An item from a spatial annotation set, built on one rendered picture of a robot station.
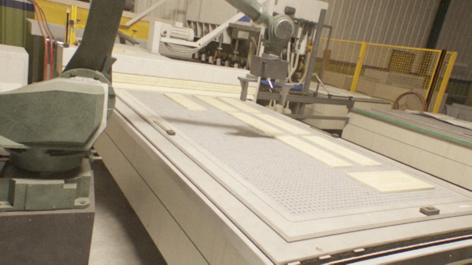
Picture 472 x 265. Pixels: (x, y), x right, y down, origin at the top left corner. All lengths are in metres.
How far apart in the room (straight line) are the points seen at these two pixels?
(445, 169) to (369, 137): 1.22
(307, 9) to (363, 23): 6.05
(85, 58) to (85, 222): 0.94
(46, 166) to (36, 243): 0.40
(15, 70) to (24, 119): 2.18
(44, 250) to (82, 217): 0.24
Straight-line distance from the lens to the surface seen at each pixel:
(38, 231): 2.36
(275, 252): 1.44
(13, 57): 4.33
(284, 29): 2.55
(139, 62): 4.13
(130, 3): 7.71
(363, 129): 6.37
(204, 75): 4.43
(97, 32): 2.49
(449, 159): 5.65
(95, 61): 2.47
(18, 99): 2.18
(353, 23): 12.03
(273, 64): 2.59
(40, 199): 2.31
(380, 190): 2.28
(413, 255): 1.86
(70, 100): 2.12
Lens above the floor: 1.56
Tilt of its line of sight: 13 degrees down
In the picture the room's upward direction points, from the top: 10 degrees clockwise
